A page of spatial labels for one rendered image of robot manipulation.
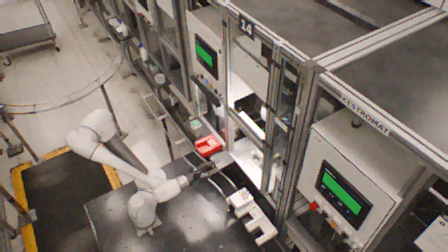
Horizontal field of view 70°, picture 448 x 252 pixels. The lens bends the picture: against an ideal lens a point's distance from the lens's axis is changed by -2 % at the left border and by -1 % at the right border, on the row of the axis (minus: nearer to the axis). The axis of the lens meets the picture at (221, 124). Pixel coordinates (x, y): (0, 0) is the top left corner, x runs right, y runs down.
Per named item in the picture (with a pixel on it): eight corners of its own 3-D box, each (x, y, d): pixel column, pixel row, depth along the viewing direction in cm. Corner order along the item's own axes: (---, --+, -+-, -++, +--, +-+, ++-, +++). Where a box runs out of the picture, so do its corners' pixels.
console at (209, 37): (189, 72, 226) (181, 11, 193) (224, 59, 236) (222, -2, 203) (221, 107, 201) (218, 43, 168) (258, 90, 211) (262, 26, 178)
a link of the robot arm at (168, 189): (175, 176, 187) (171, 177, 200) (150, 189, 182) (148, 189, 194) (183, 193, 187) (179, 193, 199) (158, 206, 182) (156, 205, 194)
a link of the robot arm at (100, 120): (145, 203, 229) (157, 178, 244) (162, 203, 221) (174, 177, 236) (70, 128, 185) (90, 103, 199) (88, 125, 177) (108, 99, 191)
